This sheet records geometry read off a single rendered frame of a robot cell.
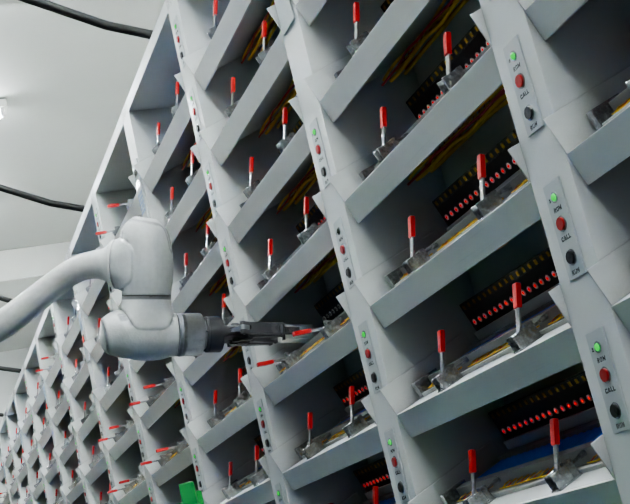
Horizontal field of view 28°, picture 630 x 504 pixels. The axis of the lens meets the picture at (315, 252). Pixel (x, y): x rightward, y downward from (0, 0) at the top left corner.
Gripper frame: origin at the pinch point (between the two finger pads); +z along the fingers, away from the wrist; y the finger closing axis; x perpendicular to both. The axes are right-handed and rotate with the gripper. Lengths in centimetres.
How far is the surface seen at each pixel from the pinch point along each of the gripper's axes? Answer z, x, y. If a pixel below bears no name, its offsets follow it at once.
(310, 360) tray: -3.3, 9.9, -18.6
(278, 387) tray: -3.2, 10.3, 5.8
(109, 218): -15, -78, 155
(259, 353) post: -4.4, 0.8, 14.7
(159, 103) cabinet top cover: -11, -89, 81
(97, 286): -15, -64, 188
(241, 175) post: -5.9, -41.3, 14.7
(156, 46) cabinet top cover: -19, -87, 43
